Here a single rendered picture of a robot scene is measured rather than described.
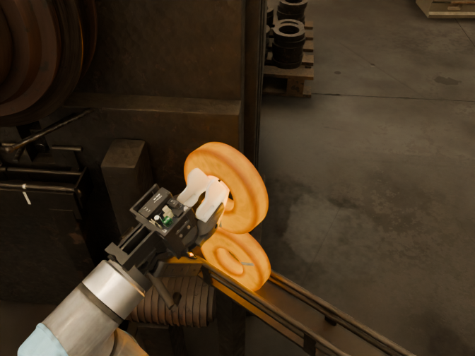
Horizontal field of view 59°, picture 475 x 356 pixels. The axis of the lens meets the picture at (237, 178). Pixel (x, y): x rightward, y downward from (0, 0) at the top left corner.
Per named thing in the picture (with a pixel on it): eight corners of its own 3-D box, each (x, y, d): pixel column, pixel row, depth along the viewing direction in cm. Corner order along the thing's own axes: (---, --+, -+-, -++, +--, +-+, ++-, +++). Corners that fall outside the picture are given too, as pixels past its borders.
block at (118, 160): (131, 206, 110) (113, 134, 94) (161, 208, 110) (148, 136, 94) (119, 238, 103) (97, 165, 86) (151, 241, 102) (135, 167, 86)
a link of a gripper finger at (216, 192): (238, 162, 60) (196, 208, 56) (244, 185, 64) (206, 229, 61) (222, 153, 61) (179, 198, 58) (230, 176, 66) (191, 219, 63)
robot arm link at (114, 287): (132, 325, 56) (95, 291, 60) (156, 299, 57) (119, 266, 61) (109, 308, 50) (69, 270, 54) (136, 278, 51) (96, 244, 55)
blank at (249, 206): (192, 127, 67) (177, 136, 65) (270, 161, 58) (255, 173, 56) (201, 200, 76) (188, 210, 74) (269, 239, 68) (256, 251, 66)
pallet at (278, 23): (118, 85, 263) (103, 15, 232) (153, 30, 321) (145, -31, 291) (310, 98, 252) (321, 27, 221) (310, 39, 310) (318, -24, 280)
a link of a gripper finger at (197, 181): (223, 153, 61) (179, 198, 58) (230, 176, 66) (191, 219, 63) (207, 145, 63) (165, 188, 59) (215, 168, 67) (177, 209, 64)
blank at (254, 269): (232, 277, 90) (223, 288, 88) (196, 220, 86) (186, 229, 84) (285, 285, 79) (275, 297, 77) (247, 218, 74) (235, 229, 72)
